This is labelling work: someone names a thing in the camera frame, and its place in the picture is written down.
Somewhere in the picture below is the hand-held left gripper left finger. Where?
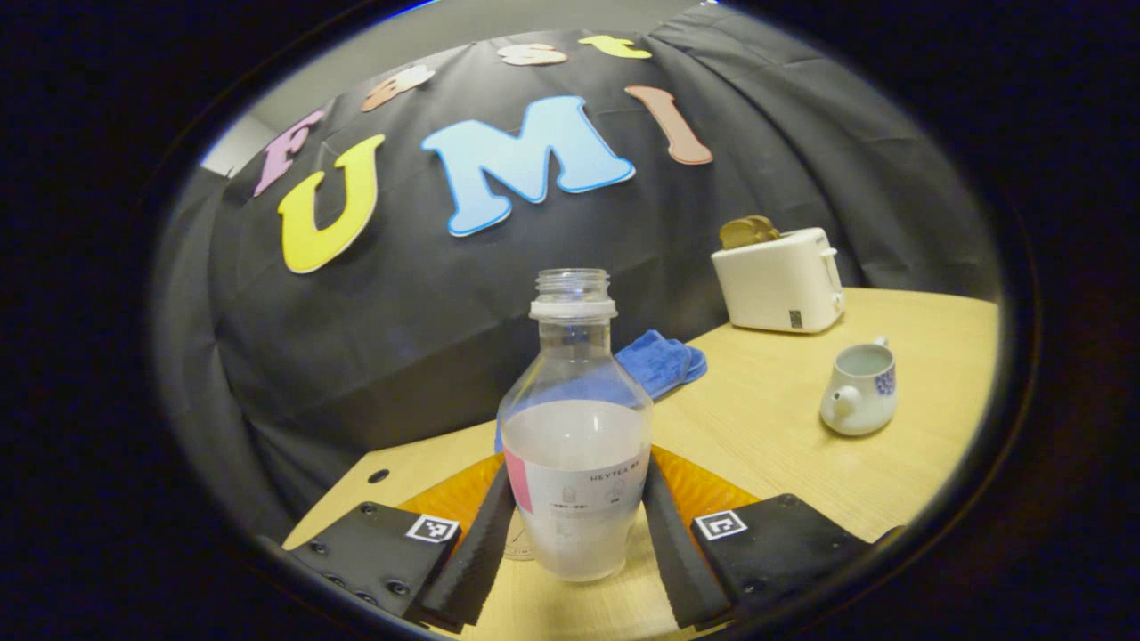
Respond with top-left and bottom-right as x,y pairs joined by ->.
283,454 -> 517,631

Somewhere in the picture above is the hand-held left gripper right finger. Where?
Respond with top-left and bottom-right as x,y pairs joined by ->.
643,445 -> 902,629

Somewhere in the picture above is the round wooden coaster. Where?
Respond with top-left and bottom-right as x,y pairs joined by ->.
503,512 -> 540,562

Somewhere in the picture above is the clear plastic water bottle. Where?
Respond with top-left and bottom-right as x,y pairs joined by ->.
496,269 -> 655,584

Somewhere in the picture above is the white blue-patterned teacup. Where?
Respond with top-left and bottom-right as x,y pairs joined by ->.
819,337 -> 899,437

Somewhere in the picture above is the blue folded towel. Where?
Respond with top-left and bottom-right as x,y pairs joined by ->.
494,329 -> 709,453

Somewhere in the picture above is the black backdrop cloth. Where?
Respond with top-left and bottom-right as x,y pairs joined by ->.
151,4 -> 1003,544

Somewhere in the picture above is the white toaster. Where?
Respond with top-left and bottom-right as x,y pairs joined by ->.
711,227 -> 846,336

